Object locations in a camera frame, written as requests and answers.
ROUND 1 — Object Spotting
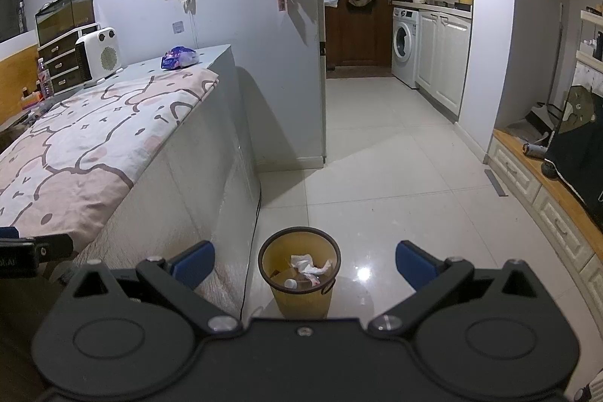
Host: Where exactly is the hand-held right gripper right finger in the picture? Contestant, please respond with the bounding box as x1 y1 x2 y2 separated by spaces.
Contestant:
367 240 544 338

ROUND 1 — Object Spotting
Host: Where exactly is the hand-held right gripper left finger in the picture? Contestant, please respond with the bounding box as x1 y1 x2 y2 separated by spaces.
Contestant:
63 240 243 336

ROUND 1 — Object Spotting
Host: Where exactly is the yellow trash bin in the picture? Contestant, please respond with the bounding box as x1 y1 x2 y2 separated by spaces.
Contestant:
258 226 341 319

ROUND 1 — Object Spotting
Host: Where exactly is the pink printed bedsheet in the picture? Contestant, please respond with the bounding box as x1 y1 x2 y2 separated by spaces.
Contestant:
0 67 220 238

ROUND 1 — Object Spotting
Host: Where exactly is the pink box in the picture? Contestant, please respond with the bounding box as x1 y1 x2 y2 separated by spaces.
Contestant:
21 86 43 111

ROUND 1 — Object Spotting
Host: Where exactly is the white drawer cabinet wooden top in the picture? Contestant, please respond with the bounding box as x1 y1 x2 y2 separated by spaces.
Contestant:
485 129 603 309

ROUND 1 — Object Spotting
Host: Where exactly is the small water bottle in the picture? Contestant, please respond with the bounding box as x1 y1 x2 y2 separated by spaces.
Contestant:
37 58 52 99

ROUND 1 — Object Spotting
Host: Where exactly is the dark drawer chest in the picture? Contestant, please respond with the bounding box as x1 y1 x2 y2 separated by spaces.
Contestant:
38 23 99 94

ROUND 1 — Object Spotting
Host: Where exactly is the white space heater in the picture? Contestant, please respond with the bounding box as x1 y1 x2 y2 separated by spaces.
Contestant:
74 28 124 88

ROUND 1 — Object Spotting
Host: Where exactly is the black printed cloth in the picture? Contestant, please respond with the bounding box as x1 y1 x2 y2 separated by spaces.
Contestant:
544 86 603 233

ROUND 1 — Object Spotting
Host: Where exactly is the blue tissue packet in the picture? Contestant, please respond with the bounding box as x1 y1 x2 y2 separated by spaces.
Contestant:
161 46 199 70

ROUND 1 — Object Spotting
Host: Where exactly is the white kitchen cabinet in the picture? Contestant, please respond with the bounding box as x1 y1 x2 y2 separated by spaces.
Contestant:
415 9 472 118

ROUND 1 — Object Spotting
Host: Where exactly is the white washing machine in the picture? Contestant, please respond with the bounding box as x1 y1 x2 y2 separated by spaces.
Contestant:
392 8 421 89

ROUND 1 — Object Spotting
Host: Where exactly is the glass fish tank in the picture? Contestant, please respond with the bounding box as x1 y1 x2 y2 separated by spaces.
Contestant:
35 0 94 47

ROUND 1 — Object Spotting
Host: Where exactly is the kitchen counter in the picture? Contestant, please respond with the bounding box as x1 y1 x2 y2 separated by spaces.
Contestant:
392 0 473 13

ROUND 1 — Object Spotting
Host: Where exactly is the black cable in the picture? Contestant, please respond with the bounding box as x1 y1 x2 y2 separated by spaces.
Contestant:
239 183 263 323

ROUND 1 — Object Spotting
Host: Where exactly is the white wall shelf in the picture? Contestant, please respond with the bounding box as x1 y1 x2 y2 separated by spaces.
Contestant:
572 6 603 73

